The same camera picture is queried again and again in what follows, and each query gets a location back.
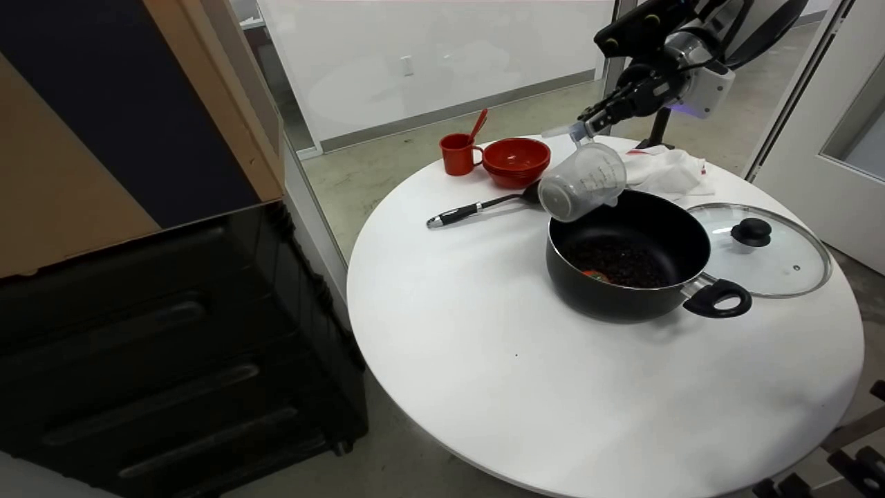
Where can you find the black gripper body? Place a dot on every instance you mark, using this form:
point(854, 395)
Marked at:
point(650, 90)

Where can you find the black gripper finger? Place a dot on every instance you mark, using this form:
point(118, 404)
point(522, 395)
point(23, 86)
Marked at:
point(610, 100)
point(605, 124)

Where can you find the clear plastic measuring cup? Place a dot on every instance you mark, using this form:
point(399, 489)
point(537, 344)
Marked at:
point(583, 185)

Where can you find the small red cup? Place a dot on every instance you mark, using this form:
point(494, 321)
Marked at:
point(457, 157)

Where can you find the white cloth with red stripe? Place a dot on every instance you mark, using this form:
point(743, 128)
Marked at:
point(668, 169)

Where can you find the red bowl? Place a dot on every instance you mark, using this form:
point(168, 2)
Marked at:
point(515, 161)

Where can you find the black ladle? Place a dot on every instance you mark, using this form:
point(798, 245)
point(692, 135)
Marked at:
point(461, 214)

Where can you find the glass lid with black knob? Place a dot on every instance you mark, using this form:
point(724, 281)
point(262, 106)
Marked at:
point(785, 259)

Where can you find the black slatted crate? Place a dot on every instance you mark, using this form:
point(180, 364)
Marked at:
point(168, 349)

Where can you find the brown wooden partition panel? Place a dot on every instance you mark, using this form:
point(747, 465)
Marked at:
point(56, 185)

